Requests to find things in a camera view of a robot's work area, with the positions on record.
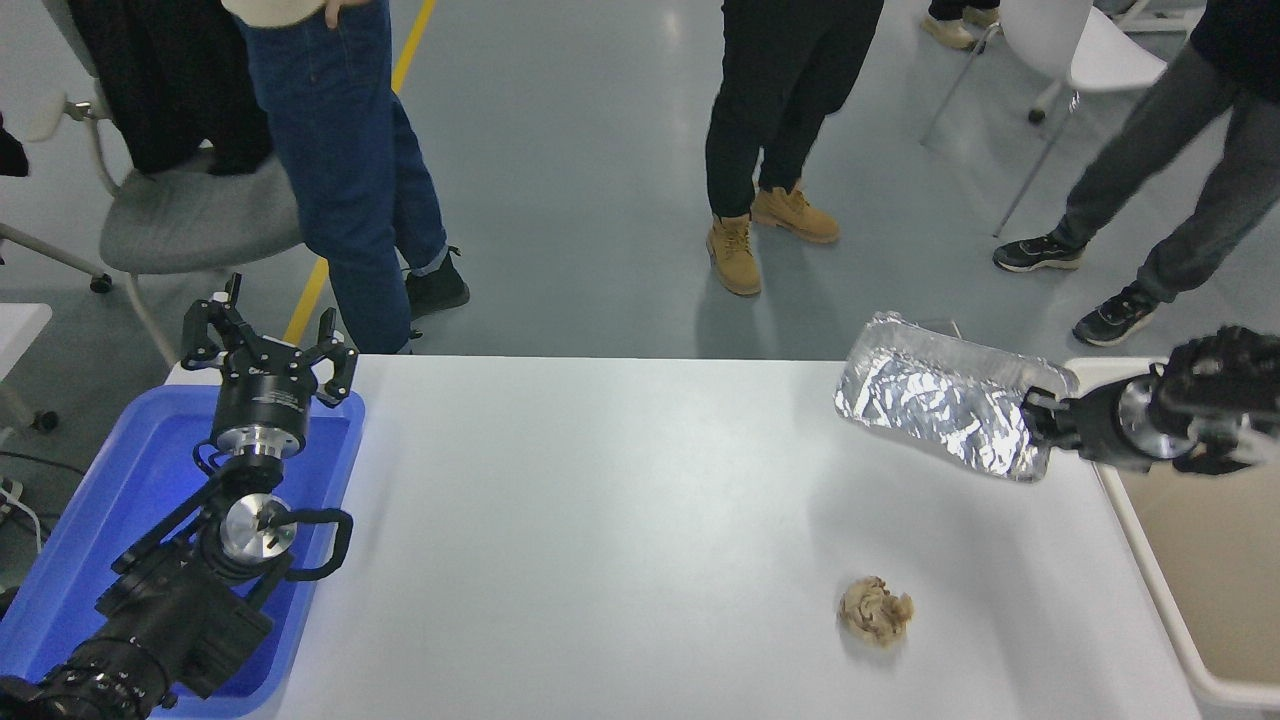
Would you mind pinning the clear floor plate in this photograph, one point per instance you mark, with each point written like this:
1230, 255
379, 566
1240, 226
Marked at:
950, 326

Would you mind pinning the large pale bin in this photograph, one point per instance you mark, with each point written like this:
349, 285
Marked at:
1200, 560

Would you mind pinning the white chair leg with caster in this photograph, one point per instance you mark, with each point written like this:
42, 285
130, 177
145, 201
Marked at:
50, 258

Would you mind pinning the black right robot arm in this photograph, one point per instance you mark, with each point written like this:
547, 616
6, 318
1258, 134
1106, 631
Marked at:
1225, 385

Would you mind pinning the white plastic chair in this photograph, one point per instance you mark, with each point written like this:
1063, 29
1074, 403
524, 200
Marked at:
1090, 50

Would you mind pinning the person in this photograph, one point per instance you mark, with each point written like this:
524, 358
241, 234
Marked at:
340, 150
770, 100
1180, 150
955, 25

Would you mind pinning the crumpled tan paper ball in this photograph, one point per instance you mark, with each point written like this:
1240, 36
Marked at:
876, 611

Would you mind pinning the grey office chair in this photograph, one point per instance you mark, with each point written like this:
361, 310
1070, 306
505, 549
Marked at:
190, 220

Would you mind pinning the silver foil tray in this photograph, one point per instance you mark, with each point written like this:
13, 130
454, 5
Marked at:
930, 400

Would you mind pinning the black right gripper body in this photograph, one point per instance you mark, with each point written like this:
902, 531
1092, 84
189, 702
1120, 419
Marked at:
1095, 425

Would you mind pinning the blue plastic tray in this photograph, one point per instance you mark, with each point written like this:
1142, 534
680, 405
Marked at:
110, 500

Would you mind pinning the black jacket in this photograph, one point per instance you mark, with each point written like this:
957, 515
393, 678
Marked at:
170, 80

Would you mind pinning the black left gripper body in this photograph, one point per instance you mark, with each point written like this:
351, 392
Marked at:
265, 395

